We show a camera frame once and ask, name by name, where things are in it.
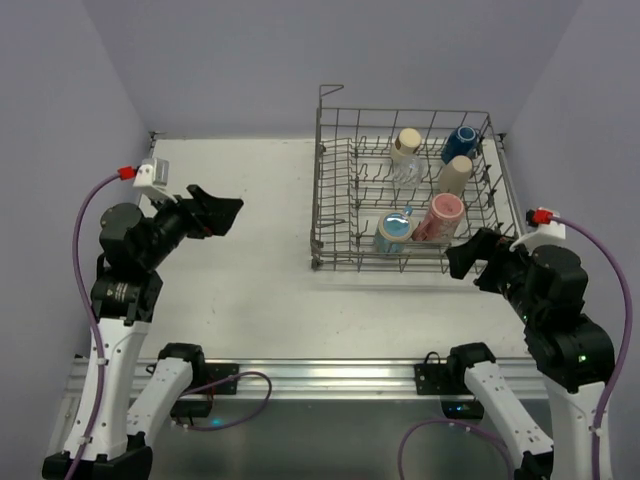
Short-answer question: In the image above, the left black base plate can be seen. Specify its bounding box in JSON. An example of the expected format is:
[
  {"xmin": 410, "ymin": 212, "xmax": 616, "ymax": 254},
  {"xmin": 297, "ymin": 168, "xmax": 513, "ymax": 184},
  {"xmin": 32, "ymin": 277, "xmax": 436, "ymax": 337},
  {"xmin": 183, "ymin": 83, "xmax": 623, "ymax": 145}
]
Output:
[{"xmin": 149, "ymin": 360, "xmax": 241, "ymax": 396}]

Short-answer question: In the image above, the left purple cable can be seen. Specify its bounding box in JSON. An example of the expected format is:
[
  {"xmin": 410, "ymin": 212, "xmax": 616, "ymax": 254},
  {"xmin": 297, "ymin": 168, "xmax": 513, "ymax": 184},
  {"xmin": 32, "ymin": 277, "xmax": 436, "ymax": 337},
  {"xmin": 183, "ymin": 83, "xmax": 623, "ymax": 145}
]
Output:
[{"xmin": 65, "ymin": 172, "xmax": 121, "ymax": 480}]

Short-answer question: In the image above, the dark blue mug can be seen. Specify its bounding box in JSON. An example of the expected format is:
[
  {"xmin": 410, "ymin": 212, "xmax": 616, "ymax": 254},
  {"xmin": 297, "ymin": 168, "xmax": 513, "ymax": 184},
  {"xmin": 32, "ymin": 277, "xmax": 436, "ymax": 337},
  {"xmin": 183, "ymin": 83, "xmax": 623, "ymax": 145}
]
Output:
[{"xmin": 441, "ymin": 125, "xmax": 478, "ymax": 164}]

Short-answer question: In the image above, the pink patterned mug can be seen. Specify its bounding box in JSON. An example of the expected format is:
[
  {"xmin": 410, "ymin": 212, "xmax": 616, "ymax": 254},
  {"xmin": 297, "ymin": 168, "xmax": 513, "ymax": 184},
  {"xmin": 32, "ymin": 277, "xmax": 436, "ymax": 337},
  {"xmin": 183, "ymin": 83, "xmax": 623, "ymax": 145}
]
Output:
[{"xmin": 411, "ymin": 193, "xmax": 465, "ymax": 242}]

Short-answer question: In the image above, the grey wire dish rack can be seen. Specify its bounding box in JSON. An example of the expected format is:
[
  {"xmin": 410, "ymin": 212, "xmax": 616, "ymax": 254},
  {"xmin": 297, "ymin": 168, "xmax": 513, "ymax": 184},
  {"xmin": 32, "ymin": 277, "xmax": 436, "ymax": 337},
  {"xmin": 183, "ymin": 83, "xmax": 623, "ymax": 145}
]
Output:
[{"xmin": 310, "ymin": 84, "xmax": 521, "ymax": 274}]

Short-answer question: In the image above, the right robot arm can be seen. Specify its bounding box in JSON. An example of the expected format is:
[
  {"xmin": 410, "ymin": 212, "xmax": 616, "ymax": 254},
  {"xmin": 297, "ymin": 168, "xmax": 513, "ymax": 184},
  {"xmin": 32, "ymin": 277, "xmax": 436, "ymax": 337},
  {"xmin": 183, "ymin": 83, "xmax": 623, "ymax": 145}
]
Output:
[{"xmin": 446, "ymin": 228, "xmax": 614, "ymax": 479}]

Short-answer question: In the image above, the cream tall cup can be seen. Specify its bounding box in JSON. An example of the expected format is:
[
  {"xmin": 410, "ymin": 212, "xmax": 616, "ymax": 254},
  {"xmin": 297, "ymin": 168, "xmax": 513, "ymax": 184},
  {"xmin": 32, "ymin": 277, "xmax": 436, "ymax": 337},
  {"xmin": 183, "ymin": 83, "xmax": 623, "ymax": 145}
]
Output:
[{"xmin": 438, "ymin": 155, "xmax": 473, "ymax": 197}]

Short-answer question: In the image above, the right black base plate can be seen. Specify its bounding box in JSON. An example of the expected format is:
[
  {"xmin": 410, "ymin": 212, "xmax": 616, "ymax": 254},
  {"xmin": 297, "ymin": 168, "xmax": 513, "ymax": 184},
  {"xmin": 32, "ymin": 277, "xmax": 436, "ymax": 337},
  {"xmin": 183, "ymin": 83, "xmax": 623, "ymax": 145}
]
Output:
[{"xmin": 413, "ymin": 351, "xmax": 455, "ymax": 396}]

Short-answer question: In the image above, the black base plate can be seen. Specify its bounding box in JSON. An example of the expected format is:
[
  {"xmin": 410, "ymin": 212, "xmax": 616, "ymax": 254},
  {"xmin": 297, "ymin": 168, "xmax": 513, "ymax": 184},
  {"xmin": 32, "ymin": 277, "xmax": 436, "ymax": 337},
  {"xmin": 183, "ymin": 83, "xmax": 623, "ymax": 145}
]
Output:
[
  {"xmin": 149, "ymin": 360, "xmax": 241, "ymax": 396},
  {"xmin": 413, "ymin": 351, "xmax": 455, "ymax": 396}
]

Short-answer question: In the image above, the light blue patterned mug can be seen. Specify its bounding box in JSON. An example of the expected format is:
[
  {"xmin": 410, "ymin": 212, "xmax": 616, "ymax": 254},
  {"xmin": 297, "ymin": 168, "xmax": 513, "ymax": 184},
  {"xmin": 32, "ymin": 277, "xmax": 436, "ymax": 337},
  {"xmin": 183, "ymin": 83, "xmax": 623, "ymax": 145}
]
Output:
[{"xmin": 373, "ymin": 205, "xmax": 415, "ymax": 254}]

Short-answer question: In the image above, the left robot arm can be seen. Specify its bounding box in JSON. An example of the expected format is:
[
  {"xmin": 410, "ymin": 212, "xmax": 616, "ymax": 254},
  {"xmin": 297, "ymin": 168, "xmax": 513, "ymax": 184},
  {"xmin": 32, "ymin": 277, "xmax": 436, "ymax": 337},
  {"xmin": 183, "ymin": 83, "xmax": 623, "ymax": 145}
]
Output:
[{"xmin": 42, "ymin": 185, "xmax": 244, "ymax": 479}]

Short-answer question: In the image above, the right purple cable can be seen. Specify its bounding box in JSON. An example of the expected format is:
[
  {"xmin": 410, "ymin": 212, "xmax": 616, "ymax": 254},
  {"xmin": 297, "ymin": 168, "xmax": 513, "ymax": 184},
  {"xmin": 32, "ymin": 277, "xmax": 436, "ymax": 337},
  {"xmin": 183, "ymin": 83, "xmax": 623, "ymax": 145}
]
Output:
[{"xmin": 398, "ymin": 215, "xmax": 633, "ymax": 480}]

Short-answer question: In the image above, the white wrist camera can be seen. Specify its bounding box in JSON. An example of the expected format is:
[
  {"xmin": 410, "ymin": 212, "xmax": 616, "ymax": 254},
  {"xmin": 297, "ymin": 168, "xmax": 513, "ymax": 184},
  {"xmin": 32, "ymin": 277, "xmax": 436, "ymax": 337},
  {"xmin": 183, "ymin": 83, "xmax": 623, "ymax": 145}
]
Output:
[
  {"xmin": 133, "ymin": 158, "xmax": 170, "ymax": 200},
  {"xmin": 509, "ymin": 208, "xmax": 566, "ymax": 253}
]

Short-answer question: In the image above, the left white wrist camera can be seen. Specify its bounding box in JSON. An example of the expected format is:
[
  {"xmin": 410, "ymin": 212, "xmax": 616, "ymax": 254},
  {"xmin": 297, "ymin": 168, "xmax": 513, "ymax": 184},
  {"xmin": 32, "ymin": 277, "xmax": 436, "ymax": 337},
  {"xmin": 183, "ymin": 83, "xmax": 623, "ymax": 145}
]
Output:
[{"xmin": 133, "ymin": 158, "xmax": 170, "ymax": 200}]

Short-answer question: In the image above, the purple cable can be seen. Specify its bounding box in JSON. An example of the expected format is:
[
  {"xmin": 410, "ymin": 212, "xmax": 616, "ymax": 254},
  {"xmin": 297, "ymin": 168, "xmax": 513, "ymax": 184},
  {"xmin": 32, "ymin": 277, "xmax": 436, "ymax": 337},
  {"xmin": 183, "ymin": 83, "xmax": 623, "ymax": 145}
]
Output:
[
  {"xmin": 65, "ymin": 172, "xmax": 121, "ymax": 480},
  {"xmin": 398, "ymin": 215, "xmax": 633, "ymax": 480}
]

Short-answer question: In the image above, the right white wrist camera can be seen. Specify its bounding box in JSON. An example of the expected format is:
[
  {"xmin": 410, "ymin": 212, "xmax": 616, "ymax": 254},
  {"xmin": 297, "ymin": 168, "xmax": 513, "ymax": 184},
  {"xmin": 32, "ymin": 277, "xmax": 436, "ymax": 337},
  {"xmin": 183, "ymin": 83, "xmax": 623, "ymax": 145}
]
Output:
[{"xmin": 509, "ymin": 208, "xmax": 566, "ymax": 253}]

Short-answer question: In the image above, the clear glass tumbler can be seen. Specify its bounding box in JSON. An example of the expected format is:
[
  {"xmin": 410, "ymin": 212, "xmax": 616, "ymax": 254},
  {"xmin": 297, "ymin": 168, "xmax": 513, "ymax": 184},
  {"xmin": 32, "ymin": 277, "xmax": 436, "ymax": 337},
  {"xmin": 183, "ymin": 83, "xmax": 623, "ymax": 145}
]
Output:
[{"xmin": 393, "ymin": 154, "xmax": 424, "ymax": 189}]

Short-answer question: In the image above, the aluminium mounting rail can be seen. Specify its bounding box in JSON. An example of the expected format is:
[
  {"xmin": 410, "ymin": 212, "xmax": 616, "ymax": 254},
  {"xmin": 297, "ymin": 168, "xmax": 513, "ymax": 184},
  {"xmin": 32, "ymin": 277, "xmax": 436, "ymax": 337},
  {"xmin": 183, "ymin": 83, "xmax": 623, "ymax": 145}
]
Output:
[{"xmin": 63, "ymin": 358, "xmax": 547, "ymax": 400}]

